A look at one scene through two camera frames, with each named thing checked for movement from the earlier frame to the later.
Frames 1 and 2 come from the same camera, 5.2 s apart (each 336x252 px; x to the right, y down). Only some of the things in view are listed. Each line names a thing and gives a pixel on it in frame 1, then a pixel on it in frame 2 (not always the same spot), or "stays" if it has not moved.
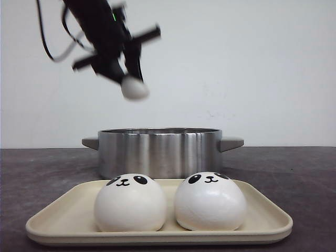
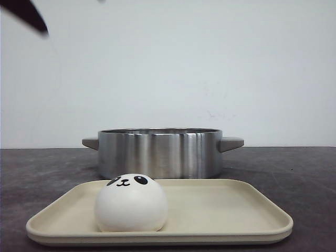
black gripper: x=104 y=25 → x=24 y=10
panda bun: x=129 y=202 stays
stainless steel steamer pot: x=165 y=153 stays
